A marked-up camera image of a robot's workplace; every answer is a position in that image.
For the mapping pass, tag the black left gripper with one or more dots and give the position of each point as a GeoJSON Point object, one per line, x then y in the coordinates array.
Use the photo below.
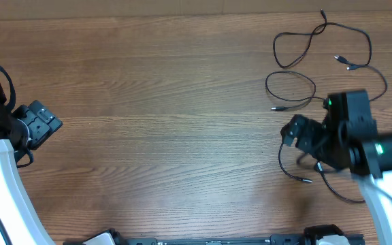
{"type": "Point", "coordinates": [41, 121]}

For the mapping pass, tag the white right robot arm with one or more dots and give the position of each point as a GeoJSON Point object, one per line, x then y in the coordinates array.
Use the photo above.
{"type": "Point", "coordinates": [348, 138]}

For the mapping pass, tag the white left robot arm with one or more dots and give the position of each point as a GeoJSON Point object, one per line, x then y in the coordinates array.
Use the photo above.
{"type": "Point", "coordinates": [23, 129]}

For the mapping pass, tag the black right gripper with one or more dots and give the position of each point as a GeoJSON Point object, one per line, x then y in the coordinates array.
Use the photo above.
{"type": "Point", "coordinates": [302, 133]}

